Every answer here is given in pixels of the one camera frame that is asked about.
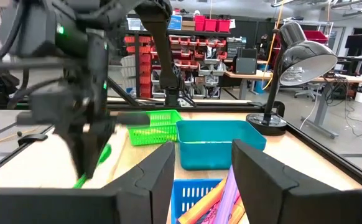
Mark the black aluminium table frame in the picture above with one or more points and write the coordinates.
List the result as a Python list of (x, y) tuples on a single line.
[(215, 107)]

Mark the black desk lamp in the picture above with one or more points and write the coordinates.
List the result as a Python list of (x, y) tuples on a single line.
[(302, 59)]

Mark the red storage bin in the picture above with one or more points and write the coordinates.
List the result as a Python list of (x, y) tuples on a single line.
[(199, 23), (223, 25), (210, 25)]

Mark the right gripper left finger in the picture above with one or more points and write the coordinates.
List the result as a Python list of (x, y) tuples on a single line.
[(122, 202)]

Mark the blue sign board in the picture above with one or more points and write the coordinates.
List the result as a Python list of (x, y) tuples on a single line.
[(175, 22)]

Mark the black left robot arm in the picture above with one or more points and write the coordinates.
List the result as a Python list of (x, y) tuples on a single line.
[(157, 46)]

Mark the orange highlighter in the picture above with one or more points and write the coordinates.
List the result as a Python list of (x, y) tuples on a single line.
[(199, 205), (237, 213)]

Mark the green plastic basket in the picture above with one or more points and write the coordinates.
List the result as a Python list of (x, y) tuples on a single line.
[(159, 130)]

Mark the black computer monitor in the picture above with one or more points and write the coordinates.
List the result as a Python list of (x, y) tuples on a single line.
[(357, 42)]

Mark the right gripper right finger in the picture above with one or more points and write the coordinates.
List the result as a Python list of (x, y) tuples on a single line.
[(277, 193)]

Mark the black and grey box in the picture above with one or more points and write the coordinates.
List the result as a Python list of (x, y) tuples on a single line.
[(245, 62)]

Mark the wooden desk with grey legs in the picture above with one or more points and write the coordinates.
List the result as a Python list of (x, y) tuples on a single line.
[(324, 99)]

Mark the green highlighter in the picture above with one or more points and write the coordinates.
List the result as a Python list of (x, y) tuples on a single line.
[(104, 154)]

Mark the teal plastic bin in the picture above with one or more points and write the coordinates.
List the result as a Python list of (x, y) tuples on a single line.
[(212, 146)]

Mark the parts shelf with red bins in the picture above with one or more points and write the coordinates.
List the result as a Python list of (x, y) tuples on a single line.
[(187, 59)]

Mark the pink highlighter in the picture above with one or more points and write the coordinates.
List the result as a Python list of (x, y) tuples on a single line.
[(208, 217)]

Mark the blue plastic basket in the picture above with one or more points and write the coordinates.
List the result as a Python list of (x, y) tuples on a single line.
[(187, 193)]

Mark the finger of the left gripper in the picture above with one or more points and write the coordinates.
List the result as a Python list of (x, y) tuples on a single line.
[(101, 140), (78, 155)]

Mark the grey office chair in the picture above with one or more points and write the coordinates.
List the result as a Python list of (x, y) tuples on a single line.
[(307, 90)]

